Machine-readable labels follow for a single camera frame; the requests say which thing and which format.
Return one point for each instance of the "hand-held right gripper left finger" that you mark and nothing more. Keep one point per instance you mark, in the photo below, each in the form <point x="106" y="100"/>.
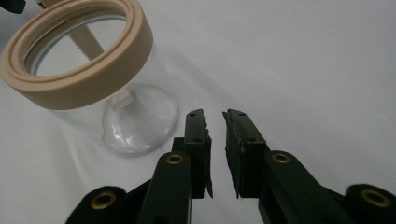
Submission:
<point x="197" y="149"/>

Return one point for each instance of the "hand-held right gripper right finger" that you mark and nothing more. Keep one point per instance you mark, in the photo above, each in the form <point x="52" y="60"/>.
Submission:
<point x="244" y="155"/>

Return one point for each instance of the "clear jar with beige rim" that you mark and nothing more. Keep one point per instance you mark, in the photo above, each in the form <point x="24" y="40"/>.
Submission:
<point x="93" y="84"/>

